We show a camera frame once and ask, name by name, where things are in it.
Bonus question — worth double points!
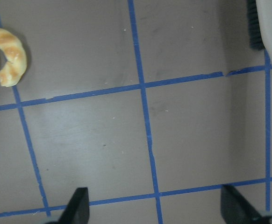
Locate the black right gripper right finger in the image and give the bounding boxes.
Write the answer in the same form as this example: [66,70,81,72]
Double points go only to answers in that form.
[220,184,272,224]

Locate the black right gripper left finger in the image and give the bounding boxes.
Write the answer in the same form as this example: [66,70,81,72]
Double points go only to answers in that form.
[41,187,90,224]

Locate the toy croissant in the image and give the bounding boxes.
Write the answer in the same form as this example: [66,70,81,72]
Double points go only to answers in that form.
[0,28,28,87]

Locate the white hand brush black bristles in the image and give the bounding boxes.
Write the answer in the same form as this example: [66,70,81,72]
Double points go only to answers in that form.
[246,0,272,64]

